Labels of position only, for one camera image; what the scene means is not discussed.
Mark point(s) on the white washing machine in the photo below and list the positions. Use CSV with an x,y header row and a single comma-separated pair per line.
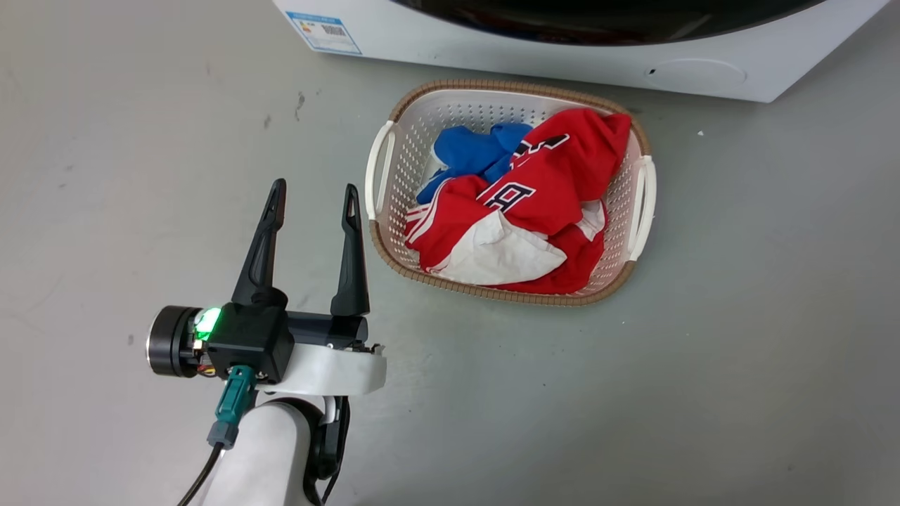
x,y
562,49

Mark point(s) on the dark glass washing machine door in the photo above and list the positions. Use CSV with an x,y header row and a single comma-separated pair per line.
x,y
605,20

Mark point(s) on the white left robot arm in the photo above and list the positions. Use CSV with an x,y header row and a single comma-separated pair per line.
x,y
271,457

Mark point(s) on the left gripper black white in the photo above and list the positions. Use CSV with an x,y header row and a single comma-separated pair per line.
x,y
253,341

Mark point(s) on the blue garment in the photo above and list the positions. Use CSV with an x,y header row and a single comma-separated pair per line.
x,y
470,151

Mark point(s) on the red jersey with white lettering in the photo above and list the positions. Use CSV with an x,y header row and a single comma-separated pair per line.
x,y
541,204

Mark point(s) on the blue energy label sticker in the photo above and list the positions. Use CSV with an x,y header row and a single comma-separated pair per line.
x,y
323,31

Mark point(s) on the white plastic laundry basket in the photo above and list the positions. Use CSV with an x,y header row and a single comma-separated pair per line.
x,y
422,147

